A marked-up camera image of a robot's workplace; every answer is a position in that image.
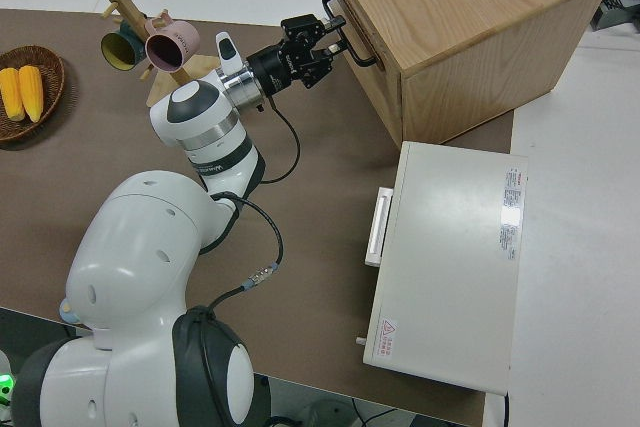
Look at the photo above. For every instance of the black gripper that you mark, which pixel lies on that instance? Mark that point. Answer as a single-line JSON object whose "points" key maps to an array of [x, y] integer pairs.
{"points": [[280, 67]]}

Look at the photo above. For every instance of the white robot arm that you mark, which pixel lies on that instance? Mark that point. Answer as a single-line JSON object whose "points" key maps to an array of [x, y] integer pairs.
{"points": [[4, 387], [135, 247]]}

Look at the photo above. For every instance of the wooden drawer cabinet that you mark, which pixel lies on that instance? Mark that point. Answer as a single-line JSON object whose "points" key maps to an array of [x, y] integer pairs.
{"points": [[475, 22]]}

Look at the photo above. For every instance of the wooden mug tree stand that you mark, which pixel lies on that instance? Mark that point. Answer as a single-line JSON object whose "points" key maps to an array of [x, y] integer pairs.
{"points": [[195, 69]]}

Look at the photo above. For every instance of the brown table mat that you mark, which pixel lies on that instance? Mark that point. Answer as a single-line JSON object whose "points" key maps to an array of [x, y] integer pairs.
{"points": [[325, 172]]}

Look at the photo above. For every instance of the pink mug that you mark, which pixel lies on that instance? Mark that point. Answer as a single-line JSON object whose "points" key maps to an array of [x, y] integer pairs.
{"points": [[172, 47]]}

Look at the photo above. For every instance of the teal mug yellow inside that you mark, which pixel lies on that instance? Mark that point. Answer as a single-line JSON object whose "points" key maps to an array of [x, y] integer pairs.
{"points": [[120, 49]]}

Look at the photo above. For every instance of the white toaster oven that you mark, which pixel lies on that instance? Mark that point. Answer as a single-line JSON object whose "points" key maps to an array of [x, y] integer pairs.
{"points": [[450, 257]]}

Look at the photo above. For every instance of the brown wicker basket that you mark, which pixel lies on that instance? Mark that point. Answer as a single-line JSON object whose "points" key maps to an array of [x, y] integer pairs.
{"points": [[52, 97]]}

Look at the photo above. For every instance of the yellow corn cob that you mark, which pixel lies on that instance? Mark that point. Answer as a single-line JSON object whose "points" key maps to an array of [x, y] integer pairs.
{"points": [[10, 94], [31, 92]]}

